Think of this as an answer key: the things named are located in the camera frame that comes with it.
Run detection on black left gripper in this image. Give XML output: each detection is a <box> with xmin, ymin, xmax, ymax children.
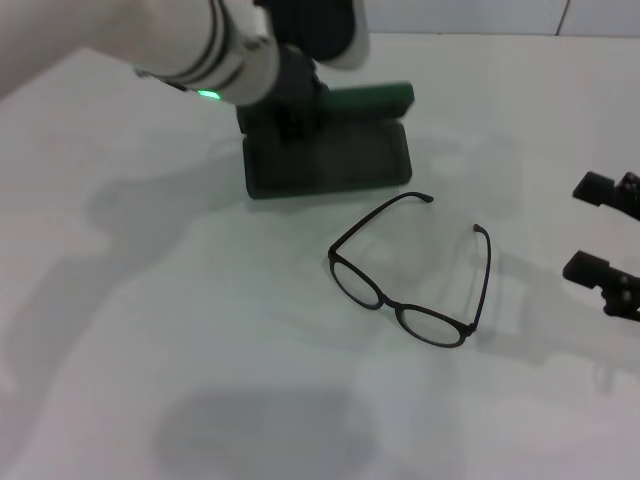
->
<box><xmin>272</xmin><ymin>43</ymin><xmax>332</xmax><ymax>146</ymax></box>

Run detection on green glasses case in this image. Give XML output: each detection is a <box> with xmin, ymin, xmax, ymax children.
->
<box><xmin>235</xmin><ymin>80</ymin><xmax>416</xmax><ymax>203</ymax></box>

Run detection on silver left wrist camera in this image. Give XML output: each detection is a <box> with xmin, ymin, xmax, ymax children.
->
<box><xmin>257</xmin><ymin>0</ymin><xmax>372</xmax><ymax>71</ymax></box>

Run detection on black glasses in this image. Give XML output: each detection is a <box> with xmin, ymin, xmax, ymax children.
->
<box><xmin>327</xmin><ymin>191</ymin><xmax>494</xmax><ymax>350</ymax></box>

